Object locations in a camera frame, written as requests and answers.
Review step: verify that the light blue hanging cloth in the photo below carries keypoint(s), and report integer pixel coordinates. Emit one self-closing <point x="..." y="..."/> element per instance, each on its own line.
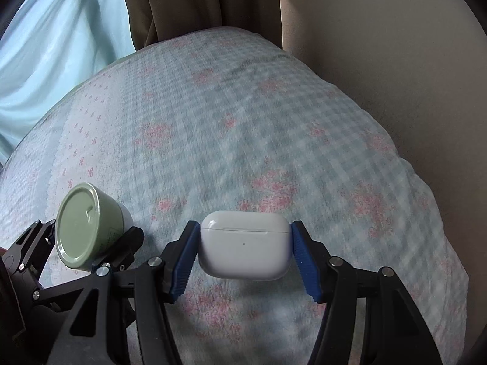
<point x="57" y="45"/>

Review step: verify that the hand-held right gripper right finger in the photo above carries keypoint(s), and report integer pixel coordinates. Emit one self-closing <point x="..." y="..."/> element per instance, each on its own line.
<point x="306" y="266"/>

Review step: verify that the green round jar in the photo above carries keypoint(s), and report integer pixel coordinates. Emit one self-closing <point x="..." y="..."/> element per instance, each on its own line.
<point x="87" y="228"/>

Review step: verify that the white earbuds case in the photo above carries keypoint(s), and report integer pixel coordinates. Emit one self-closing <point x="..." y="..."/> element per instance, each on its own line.
<point x="245" y="243"/>

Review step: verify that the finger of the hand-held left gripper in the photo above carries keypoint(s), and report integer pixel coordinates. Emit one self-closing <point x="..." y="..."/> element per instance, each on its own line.
<point x="131" y="247"/>
<point x="34" y="243"/>

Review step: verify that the brown curtain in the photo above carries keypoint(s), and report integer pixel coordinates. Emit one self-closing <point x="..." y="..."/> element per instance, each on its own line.
<point x="201" y="3"/>

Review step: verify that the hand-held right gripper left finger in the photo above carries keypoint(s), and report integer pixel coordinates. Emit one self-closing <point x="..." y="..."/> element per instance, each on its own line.
<point x="182" y="266"/>

